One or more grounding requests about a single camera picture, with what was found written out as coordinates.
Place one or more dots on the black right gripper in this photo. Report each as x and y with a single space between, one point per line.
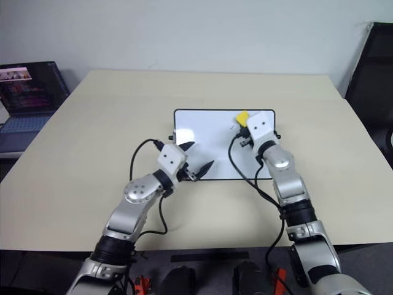
245 137

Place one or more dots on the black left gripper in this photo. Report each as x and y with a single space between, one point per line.
186 174

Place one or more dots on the yellow eraser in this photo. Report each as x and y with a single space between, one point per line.
242 117

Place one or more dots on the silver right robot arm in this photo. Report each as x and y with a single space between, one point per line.
288 181

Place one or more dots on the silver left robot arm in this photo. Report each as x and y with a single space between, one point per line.
135 192

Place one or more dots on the black-framed whiteboard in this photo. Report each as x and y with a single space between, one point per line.
212 144

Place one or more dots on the dark rounded shape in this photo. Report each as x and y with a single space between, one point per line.
178 280
248 276

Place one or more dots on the orange clamp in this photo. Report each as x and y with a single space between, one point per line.
280 278
142 282

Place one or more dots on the black office chair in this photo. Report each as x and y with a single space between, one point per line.
373 77

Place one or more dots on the open laptop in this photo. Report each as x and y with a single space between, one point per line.
24 92

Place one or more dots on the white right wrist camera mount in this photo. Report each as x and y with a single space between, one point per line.
261 126

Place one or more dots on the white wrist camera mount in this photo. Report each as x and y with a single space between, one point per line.
261 126
170 158

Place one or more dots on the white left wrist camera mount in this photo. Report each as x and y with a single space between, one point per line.
170 158

